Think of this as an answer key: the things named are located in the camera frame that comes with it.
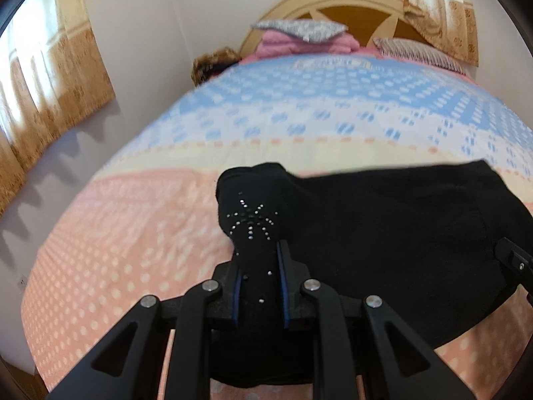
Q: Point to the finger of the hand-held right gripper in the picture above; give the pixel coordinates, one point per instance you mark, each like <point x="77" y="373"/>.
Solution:
<point x="518" y="264"/>

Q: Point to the pink folded blanket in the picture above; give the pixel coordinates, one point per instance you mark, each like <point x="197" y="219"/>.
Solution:
<point x="283" y="44"/>

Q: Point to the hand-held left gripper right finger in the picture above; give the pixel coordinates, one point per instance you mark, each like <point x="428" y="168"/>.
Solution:
<point x="285" y="283"/>

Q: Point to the striped pillow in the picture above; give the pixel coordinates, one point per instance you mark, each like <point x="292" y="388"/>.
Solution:
<point x="416" y="52"/>

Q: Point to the polka dot bed blanket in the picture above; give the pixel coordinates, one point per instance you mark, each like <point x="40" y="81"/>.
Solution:
<point x="145" y="216"/>

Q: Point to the black pants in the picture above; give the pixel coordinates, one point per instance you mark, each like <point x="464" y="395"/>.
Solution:
<point x="395" y="225"/>

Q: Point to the beige side window curtain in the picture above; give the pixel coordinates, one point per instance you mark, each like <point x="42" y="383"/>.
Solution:
<point x="50" y="71"/>

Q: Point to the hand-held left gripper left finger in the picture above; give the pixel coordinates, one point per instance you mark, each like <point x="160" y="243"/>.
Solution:
<point x="235" y="300"/>

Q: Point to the brown furry toy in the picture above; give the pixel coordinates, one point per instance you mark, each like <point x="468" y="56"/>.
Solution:
<point x="212" y="60"/>

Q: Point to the grey patterned pillow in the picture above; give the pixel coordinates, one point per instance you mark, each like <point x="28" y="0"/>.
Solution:
<point x="300" y="29"/>

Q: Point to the beige curtain behind headboard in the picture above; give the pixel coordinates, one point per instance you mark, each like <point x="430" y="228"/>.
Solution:
<point x="437" y="8"/>

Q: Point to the cream wooden headboard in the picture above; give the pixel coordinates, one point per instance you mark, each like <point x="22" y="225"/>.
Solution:
<point x="291" y="8"/>

